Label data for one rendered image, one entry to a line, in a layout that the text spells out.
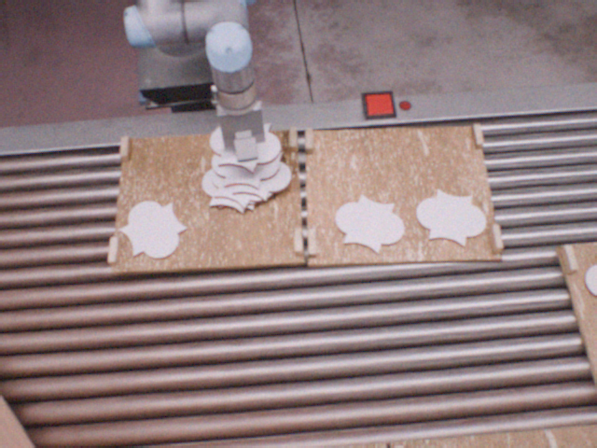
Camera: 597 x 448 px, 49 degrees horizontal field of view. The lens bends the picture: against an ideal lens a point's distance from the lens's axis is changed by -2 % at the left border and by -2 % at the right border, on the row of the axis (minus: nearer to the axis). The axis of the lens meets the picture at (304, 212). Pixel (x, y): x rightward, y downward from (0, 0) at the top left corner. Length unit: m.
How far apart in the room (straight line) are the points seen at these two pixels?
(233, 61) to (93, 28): 2.22
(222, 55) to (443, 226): 0.61
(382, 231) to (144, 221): 0.52
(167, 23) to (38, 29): 2.23
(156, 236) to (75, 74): 1.80
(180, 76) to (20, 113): 1.49
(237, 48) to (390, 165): 0.54
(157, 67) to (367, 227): 0.69
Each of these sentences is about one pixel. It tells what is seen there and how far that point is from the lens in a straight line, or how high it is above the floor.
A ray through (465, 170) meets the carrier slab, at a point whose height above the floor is 0.94.
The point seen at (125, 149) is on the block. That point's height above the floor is 0.96.
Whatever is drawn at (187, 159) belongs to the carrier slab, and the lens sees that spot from 1.56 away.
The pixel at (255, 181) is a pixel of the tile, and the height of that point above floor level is 0.99.
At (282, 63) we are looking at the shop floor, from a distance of 3.00.
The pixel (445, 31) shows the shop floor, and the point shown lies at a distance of 3.18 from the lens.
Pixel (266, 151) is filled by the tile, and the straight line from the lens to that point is 1.37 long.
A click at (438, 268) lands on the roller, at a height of 0.91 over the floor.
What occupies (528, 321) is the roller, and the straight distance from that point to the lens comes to 1.42.
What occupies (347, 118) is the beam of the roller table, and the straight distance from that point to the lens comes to 1.62.
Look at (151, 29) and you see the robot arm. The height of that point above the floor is 1.35.
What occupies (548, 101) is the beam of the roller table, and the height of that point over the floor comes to 0.92.
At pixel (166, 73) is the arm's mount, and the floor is 0.95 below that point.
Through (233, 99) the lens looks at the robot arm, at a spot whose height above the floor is 1.26.
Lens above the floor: 2.18
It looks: 60 degrees down
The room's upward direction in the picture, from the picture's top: 3 degrees counter-clockwise
